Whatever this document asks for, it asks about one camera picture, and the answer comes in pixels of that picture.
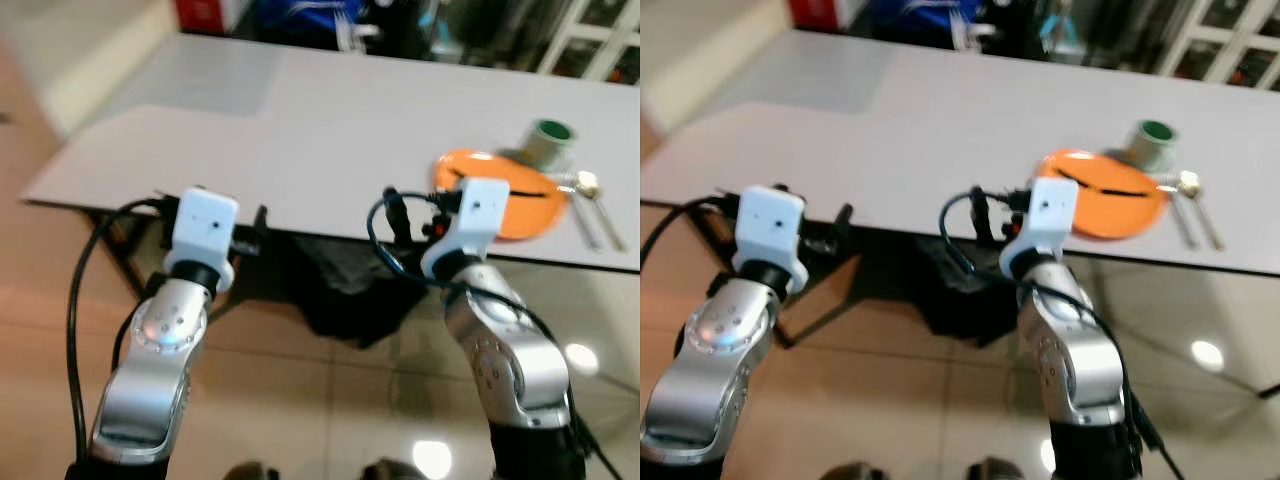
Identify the black bag under table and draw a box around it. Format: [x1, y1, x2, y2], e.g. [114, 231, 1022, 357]
[236, 230, 453, 348]
[805, 230, 1013, 348]

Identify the orange plate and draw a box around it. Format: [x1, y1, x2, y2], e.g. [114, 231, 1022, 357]
[432, 149, 572, 242]
[1035, 149, 1172, 241]

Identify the green and white cup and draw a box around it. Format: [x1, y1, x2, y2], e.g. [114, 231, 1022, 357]
[1129, 119, 1182, 174]
[519, 118, 580, 174]

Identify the silver metal fork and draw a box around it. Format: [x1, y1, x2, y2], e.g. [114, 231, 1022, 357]
[556, 176, 604, 251]
[1158, 178, 1202, 250]

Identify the golden metal spoon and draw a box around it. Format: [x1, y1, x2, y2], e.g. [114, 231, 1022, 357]
[576, 170, 628, 253]
[1176, 170, 1227, 252]

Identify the blue bag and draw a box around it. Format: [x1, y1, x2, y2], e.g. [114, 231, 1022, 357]
[248, 0, 367, 48]
[868, 0, 977, 47]

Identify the red box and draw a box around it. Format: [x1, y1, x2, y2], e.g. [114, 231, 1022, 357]
[174, 0, 242, 37]
[787, 0, 852, 30]

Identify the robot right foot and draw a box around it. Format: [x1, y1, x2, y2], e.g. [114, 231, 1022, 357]
[359, 458, 427, 480]
[964, 457, 1027, 480]

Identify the white glass door cabinet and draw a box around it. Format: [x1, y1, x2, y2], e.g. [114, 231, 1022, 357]
[538, 0, 641, 87]
[1158, 0, 1280, 93]

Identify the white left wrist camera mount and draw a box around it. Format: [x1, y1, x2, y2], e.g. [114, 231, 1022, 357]
[733, 186, 808, 297]
[163, 187, 241, 294]

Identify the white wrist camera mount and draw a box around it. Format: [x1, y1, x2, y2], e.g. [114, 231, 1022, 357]
[733, 186, 808, 297]
[1000, 177, 1080, 284]
[163, 187, 241, 294]
[420, 178, 512, 284]

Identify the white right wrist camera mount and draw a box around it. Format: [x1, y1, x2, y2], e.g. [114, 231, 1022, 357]
[1000, 177, 1080, 284]
[420, 178, 512, 284]

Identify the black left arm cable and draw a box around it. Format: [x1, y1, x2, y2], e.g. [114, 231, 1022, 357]
[66, 198, 167, 467]
[640, 195, 742, 273]

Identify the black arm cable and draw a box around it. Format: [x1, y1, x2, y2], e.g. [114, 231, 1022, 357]
[66, 198, 167, 467]
[940, 190, 1187, 480]
[366, 190, 624, 480]
[640, 195, 742, 273]

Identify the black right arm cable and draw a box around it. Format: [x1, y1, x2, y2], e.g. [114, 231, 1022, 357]
[366, 190, 624, 480]
[940, 190, 1187, 480]

